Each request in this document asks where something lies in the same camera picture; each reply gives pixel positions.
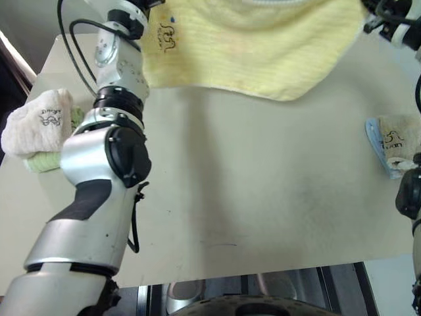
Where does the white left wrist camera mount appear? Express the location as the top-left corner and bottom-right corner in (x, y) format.
(86, 0), (149, 24)

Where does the beige folded towel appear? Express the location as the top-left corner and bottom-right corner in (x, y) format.
(378, 113), (421, 172)

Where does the dark round ribbed shape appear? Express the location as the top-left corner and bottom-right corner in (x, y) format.
(170, 295), (334, 316)

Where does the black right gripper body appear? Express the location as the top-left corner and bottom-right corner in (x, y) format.
(361, 0), (412, 37)

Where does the dark brown wooden furniture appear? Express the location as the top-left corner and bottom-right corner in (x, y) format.
(0, 29), (37, 165)

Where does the green folded towel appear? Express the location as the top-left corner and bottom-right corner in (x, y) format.
(24, 105), (86, 174)

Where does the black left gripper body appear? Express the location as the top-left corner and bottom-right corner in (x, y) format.
(136, 0), (165, 11)

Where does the pinkish white folded towel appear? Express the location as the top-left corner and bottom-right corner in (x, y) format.
(0, 88), (75, 158)

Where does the light blue folded towel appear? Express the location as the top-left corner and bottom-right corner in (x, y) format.
(364, 117), (405, 180)

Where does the silver rounded shape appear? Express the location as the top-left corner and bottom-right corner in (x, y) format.
(165, 279), (207, 315)

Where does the yellow towel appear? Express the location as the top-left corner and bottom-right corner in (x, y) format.
(139, 0), (369, 103)

